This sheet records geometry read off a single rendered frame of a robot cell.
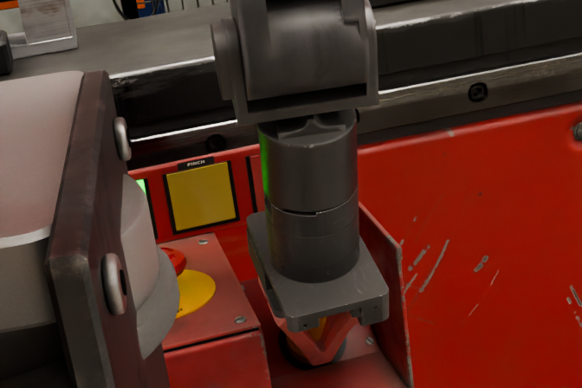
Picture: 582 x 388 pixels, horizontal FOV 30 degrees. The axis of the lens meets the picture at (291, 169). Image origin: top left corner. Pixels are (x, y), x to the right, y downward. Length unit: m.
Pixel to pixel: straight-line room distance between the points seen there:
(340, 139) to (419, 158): 0.39
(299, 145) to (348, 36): 0.07
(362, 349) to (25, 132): 0.57
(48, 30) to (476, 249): 0.45
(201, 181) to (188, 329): 0.15
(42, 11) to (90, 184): 0.85
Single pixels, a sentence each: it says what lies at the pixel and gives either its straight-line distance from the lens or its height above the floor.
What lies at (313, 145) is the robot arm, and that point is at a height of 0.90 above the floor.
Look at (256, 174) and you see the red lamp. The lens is 0.80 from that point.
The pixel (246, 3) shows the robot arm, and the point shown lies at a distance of 0.56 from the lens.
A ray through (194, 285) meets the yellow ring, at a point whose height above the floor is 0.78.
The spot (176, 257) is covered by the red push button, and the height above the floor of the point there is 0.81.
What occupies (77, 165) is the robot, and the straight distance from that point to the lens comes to 0.19.
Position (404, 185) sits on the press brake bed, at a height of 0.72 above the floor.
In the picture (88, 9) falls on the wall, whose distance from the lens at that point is 5.20.
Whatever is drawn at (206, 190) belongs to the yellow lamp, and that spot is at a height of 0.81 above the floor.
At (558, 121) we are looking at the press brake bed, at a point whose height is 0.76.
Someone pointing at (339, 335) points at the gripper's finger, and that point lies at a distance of 0.73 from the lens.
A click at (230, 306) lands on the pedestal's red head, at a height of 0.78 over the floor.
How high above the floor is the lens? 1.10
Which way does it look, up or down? 21 degrees down
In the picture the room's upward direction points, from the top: 8 degrees counter-clockwise
